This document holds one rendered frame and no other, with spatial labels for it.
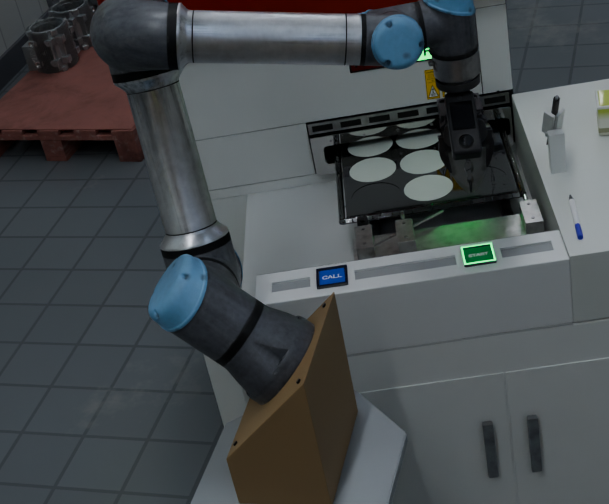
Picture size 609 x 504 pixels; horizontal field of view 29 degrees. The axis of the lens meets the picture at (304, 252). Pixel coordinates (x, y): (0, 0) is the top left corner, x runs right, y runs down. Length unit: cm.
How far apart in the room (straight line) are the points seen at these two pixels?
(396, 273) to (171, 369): 158
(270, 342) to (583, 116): 97
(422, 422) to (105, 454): 132
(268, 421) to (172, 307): 22
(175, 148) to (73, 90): 328
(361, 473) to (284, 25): 71
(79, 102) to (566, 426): 316
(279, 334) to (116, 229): 257
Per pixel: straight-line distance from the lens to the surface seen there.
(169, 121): 185
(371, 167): 251
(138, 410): 345
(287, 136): 259
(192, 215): 188
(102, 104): 492
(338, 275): 208
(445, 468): 233
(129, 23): 171
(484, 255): 207
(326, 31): 170
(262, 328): 178
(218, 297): 177
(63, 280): 411
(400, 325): 209
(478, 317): 210
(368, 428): 198
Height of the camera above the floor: 215
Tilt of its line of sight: 33 degrees down
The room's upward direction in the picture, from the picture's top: 12 degrees counter-clockwise
